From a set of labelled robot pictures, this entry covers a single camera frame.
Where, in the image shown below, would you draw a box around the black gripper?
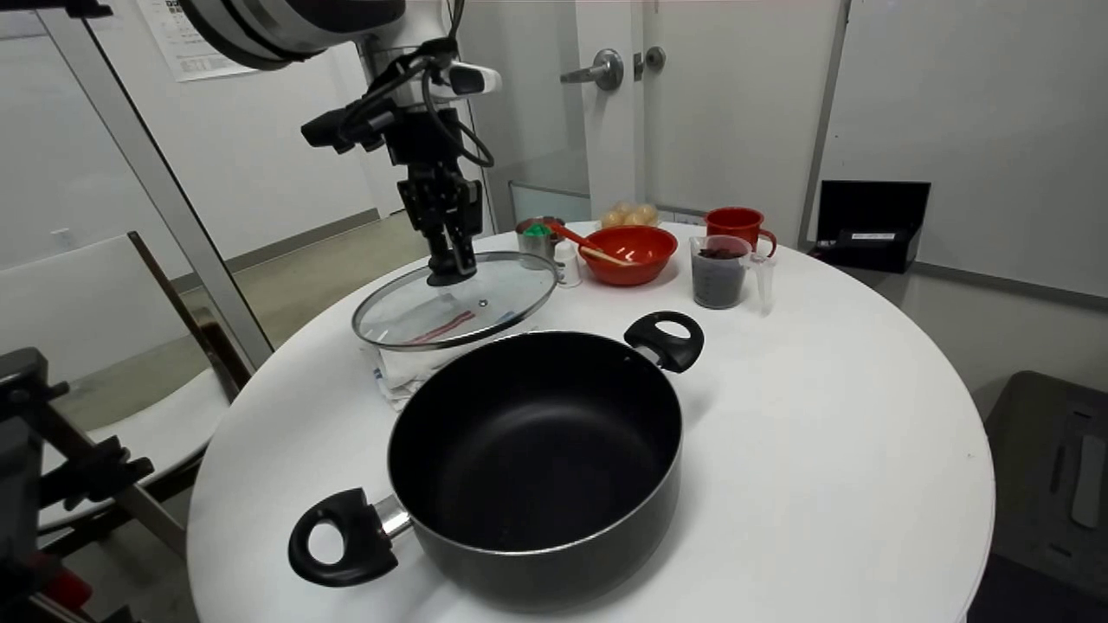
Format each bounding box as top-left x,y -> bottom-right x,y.
386,107 -> 485,286

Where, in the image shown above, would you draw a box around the glass lid with black knob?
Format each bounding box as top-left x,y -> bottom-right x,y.
348,250 -> 564,354

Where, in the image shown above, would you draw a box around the black cooking pot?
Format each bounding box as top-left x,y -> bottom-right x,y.
284,306 -> 707,602

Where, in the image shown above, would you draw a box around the small steel cup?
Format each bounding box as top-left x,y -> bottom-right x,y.
511,214 -> 569,267

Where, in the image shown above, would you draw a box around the small white bottle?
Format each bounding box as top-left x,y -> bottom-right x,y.
554,237 -> 582,289

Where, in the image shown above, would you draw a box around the white cloth with red stripes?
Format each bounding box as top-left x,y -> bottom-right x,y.
368,339 -> 450,409

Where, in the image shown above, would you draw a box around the wooden spoon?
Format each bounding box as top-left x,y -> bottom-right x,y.
575,237 -> 636,269

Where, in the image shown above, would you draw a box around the red plastic bowl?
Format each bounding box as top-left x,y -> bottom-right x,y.
572,222 -> 681,289

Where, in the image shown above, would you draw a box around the clear measuring cup dark contents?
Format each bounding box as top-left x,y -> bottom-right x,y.
689,230 -> 779,314

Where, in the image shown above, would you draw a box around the silver door lock knob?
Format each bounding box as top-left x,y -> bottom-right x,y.
630,46 -> 669,84

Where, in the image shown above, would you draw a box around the red mug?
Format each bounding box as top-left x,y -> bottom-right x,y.
704,205 -> 779,264

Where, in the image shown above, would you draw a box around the white paper poster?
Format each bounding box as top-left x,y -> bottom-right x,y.
138,4 -> 257,84

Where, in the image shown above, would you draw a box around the black open case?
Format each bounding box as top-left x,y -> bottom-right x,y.
809,177 -> 934,276

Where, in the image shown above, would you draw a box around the black tripod stand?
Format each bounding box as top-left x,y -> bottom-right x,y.
0,343 -> 159,623

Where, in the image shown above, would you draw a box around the dark grey storage bin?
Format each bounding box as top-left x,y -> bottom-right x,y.
965,365 -> 1108,623

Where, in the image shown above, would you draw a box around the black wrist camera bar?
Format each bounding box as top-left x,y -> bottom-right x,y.
300,84 -> 401,155

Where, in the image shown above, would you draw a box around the silver door lever handle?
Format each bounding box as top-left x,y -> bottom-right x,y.
557,46 -> 628,95

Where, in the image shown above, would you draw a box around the grey metal frame pole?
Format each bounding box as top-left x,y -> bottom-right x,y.
32,0 -> 277,372

